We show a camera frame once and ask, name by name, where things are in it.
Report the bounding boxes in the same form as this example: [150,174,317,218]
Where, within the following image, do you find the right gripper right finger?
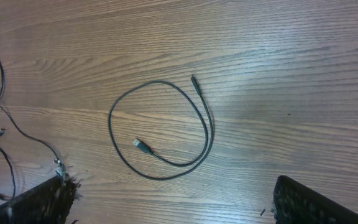
[272,175,358,224]

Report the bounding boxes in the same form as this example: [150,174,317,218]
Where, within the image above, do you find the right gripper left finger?
[0,176,81,224]

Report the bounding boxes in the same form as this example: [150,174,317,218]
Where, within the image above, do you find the thick black tagged cable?
[0,95,68,178]

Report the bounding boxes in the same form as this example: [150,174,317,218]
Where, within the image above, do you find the thin black usb cable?
[108,74,214,181]

